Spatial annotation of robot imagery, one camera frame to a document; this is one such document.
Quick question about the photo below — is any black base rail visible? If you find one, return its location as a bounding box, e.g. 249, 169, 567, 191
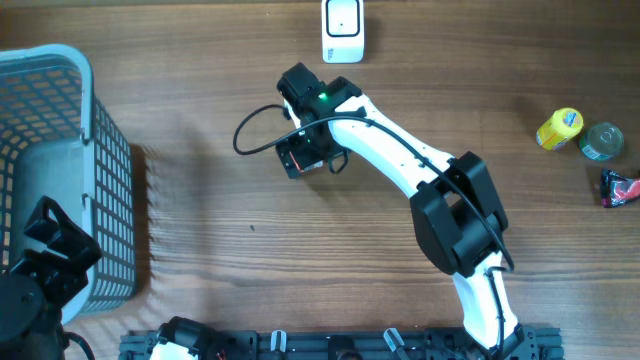
118, 315, 565, 360

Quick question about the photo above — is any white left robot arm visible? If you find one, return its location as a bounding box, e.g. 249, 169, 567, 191
1, 196, 102, 360

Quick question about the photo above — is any white barcode scanner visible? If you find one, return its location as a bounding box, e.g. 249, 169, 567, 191
321, 0, 365, 64

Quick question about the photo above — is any grey plastic basket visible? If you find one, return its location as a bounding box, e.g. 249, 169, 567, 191
1, 44, 137, 324

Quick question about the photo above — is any black red snack packet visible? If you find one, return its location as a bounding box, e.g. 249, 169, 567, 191
600, 169, 639, 208

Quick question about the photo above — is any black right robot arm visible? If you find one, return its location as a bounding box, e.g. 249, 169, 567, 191
276, 63, 519, 357

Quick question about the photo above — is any red white small carton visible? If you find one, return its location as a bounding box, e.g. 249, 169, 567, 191
289, 151, 324, 175

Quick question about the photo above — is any round tin can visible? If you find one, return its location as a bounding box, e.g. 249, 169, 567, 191
579, 122, 624, 162

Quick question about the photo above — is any yellow small bottle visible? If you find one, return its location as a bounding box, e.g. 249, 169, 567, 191
536, 108, 584, 151

